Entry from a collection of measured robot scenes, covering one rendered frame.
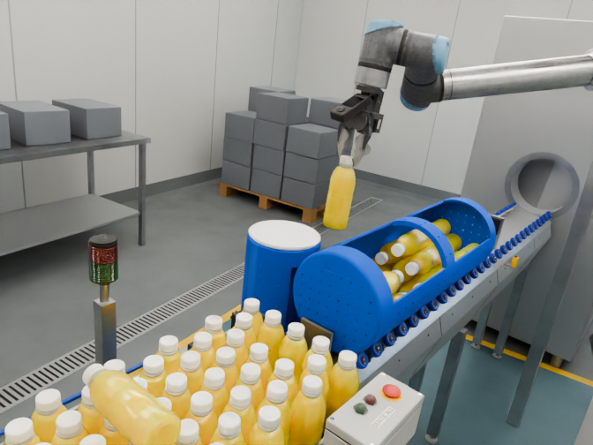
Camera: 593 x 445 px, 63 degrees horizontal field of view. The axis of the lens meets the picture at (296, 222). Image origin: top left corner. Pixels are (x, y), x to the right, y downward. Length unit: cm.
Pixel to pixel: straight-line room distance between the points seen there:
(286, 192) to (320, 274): 380
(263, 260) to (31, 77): 303
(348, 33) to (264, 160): 246
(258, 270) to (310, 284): 50
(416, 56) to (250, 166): 409
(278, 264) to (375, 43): 84
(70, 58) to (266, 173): 209
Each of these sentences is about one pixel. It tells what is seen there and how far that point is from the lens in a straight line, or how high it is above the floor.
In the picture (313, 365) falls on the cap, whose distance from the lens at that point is 106.
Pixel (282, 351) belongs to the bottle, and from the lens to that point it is 118.
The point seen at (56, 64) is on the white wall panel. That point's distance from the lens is 452.
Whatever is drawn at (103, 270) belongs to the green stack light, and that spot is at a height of 120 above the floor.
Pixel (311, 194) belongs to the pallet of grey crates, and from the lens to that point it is 493.
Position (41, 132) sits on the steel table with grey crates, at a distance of 362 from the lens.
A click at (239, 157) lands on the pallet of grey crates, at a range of 535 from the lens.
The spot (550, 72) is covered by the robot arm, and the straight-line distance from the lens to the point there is 155.
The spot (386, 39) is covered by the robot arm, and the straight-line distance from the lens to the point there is 133.
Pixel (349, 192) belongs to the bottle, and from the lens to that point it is 136.
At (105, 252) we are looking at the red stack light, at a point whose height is 124.
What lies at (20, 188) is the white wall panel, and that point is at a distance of 452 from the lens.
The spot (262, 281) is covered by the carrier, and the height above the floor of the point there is 89.
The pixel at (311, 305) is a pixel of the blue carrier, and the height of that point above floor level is 105.
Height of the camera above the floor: 173
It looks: 20 degrees down
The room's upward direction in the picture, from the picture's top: 7 degrees clockwise
